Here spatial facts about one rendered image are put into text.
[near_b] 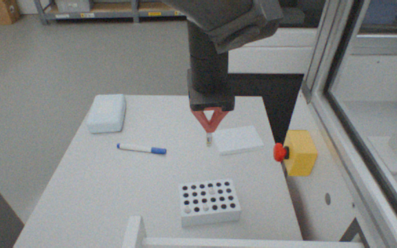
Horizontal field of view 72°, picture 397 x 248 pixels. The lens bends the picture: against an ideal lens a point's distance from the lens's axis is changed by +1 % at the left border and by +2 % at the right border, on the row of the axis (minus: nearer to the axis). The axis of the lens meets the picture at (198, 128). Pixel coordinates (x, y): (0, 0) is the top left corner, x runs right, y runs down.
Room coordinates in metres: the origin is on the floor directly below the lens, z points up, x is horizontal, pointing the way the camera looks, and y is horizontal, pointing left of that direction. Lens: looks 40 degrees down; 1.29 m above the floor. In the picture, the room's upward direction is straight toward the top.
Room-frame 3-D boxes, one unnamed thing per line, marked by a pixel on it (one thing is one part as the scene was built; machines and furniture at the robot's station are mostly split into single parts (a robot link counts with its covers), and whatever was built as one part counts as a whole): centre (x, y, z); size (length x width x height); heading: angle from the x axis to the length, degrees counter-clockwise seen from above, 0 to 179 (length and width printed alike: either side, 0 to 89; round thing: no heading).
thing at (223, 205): (0.35, -0.02, 0.78); 0.12 x 0.08 x 0.04; 97
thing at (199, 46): (0.37, -0.02, 1.15); 0.07 x 0.06 x 0.07; 118
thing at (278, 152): (0.41, -0.18, 0.88); 0.04 x 0.03 x 0.04; 179
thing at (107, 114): (0.67, 0.28, 0.78); 0.15 x 0.10 x 0.04; 6
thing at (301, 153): (0.41, -0.21, 0.88); 0.07 x 0.05 x 0.07; 179
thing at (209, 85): (0.37, -0.02, 1.09); 0.10 x 0.07 x 0.07; 5
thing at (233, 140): (0.56, -0.11, 0.77); 0.13 x 0.09 x 0.02; 102
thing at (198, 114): (0.38, -0.02, 1.02); 0.07 x 0.07 x 0.09; 5
